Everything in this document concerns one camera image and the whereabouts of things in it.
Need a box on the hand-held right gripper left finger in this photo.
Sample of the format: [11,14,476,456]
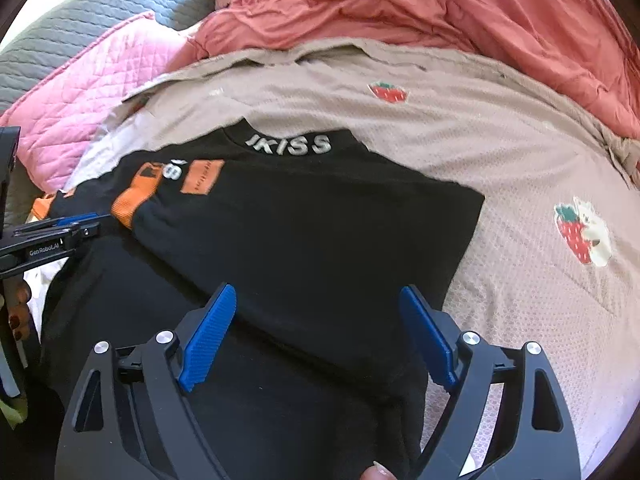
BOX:
[55,284,238,480]

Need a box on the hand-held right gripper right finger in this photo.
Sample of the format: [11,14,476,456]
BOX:
[400,285,583,480]

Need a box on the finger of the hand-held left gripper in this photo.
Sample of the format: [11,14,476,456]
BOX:
[0,225,103,277]
[14,213,113,241]

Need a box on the black sweatshirt with orange patches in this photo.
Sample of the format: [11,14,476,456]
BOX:
[32,117,486,480]

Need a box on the person's left hand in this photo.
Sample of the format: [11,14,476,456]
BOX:
[9,280,33,347]

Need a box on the person's right hand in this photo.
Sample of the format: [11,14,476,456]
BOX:
[361,462,397,480]

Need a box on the pink quilted pillow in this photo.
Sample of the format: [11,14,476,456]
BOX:
[0,10,201,191]

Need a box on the light green object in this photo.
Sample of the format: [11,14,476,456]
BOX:
[0,397,26,428]

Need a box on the beige strawberry print blanket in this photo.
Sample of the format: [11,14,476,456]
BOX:
[65,37,640,476]

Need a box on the coral red duvet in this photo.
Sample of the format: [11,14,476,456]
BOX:
[192,0,640,138]

